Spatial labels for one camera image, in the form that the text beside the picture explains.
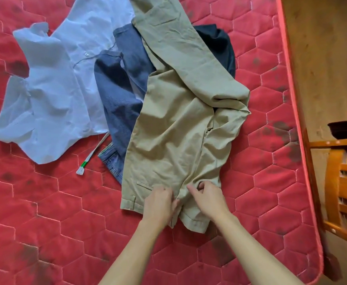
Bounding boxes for person's right hand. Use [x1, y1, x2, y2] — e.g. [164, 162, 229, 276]
[186, 180, 233, 224]

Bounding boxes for person's left hand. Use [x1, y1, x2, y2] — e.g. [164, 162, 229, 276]
[141, 186, 181, 226]

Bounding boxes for khaki trousers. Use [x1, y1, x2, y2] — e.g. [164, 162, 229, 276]
[120, 0, 251, 234]

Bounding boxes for person's left forearm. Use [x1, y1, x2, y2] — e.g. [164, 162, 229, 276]
[98, 218, 165, 285]

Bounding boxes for person's right forearm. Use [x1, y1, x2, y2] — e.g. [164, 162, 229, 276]
[213, 212, 305, 285]

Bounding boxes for blue denim jeans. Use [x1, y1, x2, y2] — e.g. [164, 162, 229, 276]
[98, 142, 127, 185]

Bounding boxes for navy textured shirt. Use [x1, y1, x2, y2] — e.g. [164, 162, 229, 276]
[94, 24, 157, 160]

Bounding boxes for red quilted mattress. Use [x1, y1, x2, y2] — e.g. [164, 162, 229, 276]
[0, 0, 324, 285]

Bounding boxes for wooden chair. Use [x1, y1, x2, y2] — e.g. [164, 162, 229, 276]
[308, 138, 347, 250]

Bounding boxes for black garment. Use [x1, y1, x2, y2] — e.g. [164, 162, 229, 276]
[194, 24, 236, 79]

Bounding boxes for light blue shirt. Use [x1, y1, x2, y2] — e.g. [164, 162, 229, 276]
[0, 0, 146, 165]

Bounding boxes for white cord with green band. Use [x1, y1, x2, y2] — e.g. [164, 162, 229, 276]
[76, 132, 111, 176]

